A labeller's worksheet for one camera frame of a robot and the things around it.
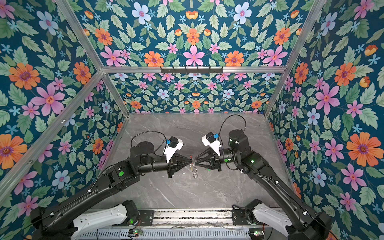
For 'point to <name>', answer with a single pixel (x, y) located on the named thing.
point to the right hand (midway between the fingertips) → (197, 160)
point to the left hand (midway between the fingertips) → (192, 161)
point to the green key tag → (208, 169)
